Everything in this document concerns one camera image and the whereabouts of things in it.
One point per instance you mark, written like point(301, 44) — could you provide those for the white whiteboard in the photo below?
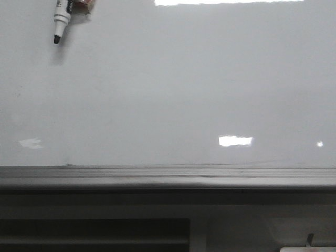
point(139, 84)

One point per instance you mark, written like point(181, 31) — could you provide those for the white object at bottom edge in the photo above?
point(308, 247)

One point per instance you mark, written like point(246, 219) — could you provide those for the grey whiteboard marker tray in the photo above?
point(165, 177)

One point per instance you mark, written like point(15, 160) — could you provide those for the white black dry-erase marker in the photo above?
point(62, 17)

